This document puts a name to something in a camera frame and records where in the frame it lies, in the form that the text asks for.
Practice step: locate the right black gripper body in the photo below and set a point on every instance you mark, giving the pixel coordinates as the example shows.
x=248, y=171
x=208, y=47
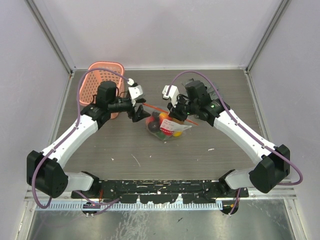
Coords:
x=187, y=106

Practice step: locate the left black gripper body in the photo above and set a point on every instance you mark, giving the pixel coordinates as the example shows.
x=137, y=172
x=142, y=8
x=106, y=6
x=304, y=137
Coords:
x=120, y=105

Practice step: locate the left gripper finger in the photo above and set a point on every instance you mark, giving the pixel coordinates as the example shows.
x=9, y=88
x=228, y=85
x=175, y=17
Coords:
x=138, y=114
x=139, y=101

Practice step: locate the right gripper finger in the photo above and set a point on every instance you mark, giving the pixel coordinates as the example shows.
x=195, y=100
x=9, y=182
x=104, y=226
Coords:
x=171, y=107
x=176, y=115

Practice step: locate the red yellow mango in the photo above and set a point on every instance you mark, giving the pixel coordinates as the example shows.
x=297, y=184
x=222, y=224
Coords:
x=163, y=116

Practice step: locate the dark purple mangosteen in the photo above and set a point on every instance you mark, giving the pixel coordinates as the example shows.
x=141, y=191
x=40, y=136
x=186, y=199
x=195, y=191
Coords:
x=153, y=126

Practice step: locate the yellow pear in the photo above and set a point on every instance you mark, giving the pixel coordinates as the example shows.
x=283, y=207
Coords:
x=177, y=133

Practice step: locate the clear zip top bag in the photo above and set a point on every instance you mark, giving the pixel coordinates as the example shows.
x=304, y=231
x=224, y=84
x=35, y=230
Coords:
x=168, y=124

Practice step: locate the dark green avocado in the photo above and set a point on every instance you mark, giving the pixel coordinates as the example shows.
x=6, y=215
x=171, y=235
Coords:
x=161, y=135

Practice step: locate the dark brown fruit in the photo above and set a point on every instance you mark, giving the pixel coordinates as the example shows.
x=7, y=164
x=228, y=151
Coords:
x=155, y=116

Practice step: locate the red apple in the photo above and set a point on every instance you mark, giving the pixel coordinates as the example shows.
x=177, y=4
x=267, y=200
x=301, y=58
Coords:
x=167, y=132

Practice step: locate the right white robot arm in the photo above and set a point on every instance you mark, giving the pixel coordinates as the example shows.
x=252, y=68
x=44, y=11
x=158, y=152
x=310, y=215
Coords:
x=270, y=162

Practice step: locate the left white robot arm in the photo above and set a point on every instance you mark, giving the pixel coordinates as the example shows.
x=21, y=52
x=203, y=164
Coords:
x=45, y=169

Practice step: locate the grey cloth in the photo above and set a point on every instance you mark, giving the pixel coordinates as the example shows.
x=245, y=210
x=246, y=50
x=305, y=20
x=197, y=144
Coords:
x=209, y=88

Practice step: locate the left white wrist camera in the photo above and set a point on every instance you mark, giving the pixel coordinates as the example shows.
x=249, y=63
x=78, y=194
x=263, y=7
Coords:
x=135, y=91

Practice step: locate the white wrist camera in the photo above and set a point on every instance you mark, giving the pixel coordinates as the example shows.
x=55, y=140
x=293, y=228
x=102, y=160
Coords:
x=135, y=91
x=170, y=93

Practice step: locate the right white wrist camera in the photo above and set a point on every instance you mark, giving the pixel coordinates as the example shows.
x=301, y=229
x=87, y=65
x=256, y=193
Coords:
x=170, y=93

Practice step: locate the left aluminium frame post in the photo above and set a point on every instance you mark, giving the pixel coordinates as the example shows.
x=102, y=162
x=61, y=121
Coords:
x=48, y=33

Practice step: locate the aluminium frame post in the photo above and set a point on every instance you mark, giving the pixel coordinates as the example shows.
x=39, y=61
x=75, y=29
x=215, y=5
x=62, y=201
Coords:
x=48, y=33
x=276, y=17

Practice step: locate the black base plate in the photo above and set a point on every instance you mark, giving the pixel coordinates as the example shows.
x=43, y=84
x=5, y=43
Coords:
x=159, y=191

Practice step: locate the slotted cable duct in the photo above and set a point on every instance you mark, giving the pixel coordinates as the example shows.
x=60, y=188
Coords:
x=176, y=206

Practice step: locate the right aluminium frame post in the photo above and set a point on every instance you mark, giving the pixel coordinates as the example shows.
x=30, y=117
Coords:
x=276, y=17

